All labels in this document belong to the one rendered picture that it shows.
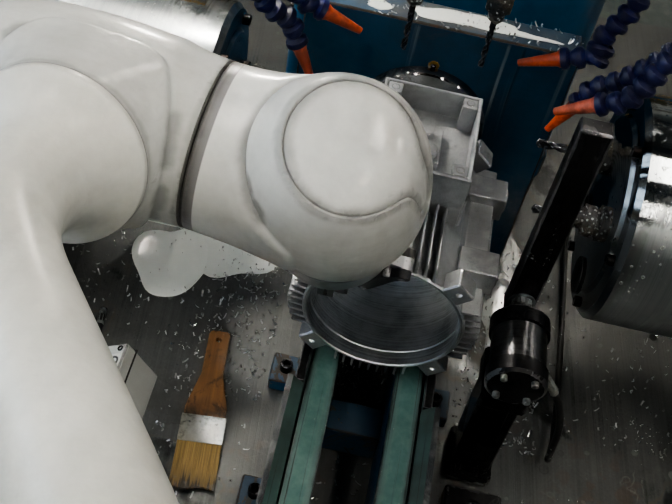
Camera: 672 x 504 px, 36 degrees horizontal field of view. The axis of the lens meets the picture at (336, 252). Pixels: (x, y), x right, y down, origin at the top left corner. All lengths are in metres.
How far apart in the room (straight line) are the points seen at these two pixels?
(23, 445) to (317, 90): 0.24
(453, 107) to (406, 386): 0.29
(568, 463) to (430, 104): 0.45
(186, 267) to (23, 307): 0.88
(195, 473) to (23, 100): 0.66
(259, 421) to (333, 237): 0.67
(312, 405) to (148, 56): 0.56
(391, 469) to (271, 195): 0.55
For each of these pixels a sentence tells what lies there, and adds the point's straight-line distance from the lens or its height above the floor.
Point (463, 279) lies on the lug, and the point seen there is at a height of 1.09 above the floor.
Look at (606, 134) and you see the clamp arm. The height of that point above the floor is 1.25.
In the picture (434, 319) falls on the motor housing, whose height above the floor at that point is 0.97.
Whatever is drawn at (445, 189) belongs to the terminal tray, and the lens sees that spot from 0.97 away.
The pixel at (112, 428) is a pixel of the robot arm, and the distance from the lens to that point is 0.36.
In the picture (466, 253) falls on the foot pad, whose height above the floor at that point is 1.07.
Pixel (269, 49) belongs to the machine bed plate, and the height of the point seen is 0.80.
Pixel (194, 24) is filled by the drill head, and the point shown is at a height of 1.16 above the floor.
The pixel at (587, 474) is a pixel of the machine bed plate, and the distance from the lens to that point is 1.22.
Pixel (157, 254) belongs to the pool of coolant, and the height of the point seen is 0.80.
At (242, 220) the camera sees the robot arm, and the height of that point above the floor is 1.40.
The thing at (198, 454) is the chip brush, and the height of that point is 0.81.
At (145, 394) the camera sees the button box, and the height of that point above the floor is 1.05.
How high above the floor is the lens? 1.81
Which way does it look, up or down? 50 degrees down
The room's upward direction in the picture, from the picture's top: 12 degrees clockwise
